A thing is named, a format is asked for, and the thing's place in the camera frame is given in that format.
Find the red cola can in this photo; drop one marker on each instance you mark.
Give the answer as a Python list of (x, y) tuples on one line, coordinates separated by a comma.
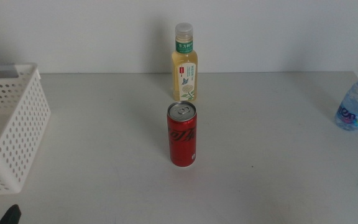
[(182, 140)]

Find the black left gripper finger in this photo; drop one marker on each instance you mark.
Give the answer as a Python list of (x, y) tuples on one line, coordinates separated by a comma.
[(12, 216)]

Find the clear water bottle blue cap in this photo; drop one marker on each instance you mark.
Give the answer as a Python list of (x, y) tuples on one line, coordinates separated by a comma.
[(357, 105)]

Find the white perforated plastic basket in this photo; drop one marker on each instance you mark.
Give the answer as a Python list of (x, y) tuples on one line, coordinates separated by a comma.
[(14, 130)]

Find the yellow tea bottle green label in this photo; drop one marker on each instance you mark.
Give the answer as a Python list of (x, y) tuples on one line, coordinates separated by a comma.
[(184, 68)]

